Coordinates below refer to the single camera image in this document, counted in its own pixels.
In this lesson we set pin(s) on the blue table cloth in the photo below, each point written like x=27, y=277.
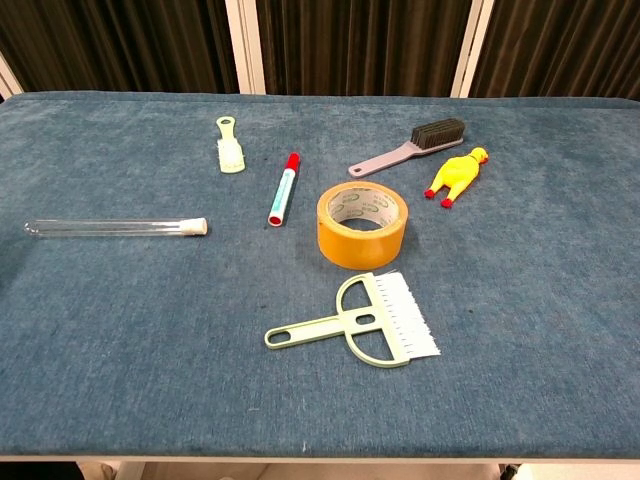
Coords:
x=320, y=280

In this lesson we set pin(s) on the transparent test tube white cap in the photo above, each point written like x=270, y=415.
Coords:
x=115, y=227

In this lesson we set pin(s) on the yellow rubber chicken toy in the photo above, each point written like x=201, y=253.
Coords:
x=457, y=175

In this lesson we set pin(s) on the green wide brush white bristles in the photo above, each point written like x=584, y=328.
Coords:
x=380, y=320

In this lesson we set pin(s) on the grey brush black bristles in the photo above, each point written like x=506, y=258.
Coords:
x=425, y=137

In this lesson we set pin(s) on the yellow packing tape roll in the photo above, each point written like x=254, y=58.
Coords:
x=367, y=240

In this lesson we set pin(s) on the black curtain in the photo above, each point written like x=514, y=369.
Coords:
x=360, y=45

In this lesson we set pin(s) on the red capped white marker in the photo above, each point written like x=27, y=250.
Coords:
x=284, y=190

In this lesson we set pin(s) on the white curtain frame post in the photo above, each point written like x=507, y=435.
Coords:
x=9, y=77
x=245, y=45
x=467, y=47

